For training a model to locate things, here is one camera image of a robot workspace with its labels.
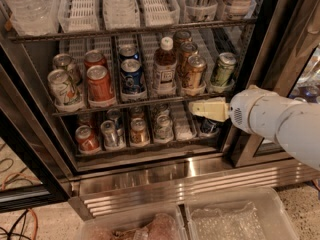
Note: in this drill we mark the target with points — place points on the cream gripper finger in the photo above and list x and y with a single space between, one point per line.
216 109

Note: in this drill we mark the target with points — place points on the green soda can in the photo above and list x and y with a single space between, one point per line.
224 67

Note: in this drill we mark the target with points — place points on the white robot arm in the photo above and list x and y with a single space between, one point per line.
293 124

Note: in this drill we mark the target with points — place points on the bottom shelf blue can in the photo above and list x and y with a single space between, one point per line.
209 126

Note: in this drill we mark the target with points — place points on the front gold brown can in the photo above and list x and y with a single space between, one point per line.
192 74

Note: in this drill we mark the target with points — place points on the gold brown can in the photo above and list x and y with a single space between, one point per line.
192 74
185 50
181 36

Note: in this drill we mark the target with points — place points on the bottom shelf white can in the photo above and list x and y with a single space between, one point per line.
163 128

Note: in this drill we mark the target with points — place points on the middle gold brown can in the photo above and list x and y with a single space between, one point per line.
185 50

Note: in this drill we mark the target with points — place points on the rear gold brown can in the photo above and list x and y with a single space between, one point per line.
181 36

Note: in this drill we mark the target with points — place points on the bottom shelf gold can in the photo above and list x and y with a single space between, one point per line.
138 131

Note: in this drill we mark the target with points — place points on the fridge right glass door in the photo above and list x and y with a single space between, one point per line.
299 41

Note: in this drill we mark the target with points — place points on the fridge glass door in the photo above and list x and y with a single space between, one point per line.
16 129
299 41

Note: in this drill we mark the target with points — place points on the steel fridge base grille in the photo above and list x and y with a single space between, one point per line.
108 192

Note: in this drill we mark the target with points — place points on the front blue can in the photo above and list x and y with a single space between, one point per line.
131 76

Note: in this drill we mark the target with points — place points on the rear blue can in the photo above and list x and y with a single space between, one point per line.
128 51

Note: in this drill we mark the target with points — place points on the bottom shelf silver can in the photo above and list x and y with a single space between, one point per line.
109 132

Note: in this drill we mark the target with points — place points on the front orange can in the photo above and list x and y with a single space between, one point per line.
99 83

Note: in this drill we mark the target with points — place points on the bottom shelf orange can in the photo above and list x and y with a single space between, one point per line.
86 138

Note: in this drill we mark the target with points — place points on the rear orange can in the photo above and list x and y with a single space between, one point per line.
93 58

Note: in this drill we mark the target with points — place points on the front white green can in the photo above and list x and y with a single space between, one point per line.
62 87

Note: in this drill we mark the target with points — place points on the rear silver can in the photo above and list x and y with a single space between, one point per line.
68 63

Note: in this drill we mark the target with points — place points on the fridge left glass door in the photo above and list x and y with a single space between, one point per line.
16 129

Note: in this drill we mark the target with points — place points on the tea bottle white cap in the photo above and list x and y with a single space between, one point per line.
164 65

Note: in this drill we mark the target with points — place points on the right clear plastic bin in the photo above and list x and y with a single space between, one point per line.
274 219

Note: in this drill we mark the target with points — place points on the clear plastic bin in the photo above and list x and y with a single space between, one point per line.
274 219
162 221

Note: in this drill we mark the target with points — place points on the bubble wrap sheet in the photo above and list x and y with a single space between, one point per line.
228 221

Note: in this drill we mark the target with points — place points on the left clear plastic bin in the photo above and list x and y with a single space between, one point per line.
162 221

